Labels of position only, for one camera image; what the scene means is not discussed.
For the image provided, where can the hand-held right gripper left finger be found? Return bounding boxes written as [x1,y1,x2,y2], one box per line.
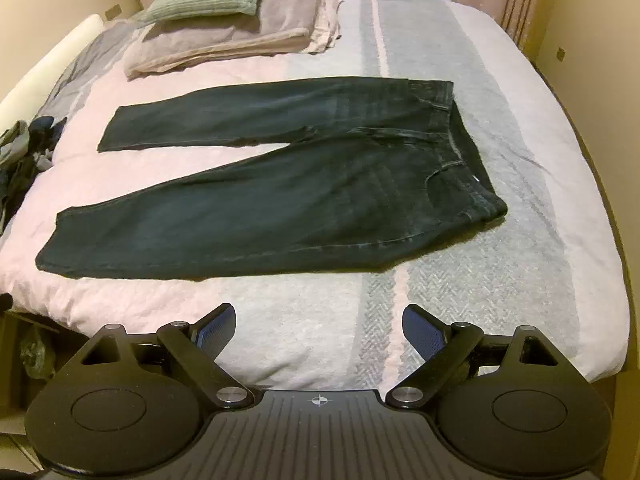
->
[75,302,254,409]

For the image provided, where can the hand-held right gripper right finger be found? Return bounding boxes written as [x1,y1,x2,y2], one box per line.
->
[385,304,564,409]

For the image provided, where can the dark denim jeans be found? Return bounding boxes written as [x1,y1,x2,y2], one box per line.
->
[35,76,509,281]

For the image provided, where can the dark plastic bag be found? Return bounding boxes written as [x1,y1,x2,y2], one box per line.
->
[20,327,56,379]

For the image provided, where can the pink grey striped bed blanket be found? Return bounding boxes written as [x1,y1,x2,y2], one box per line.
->
[0,0,629,394]

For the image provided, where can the black garment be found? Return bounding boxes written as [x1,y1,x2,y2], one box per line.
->
[0,154,43,234]

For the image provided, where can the blue denim jeans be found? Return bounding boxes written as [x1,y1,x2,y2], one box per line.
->
[27,116,68,157]

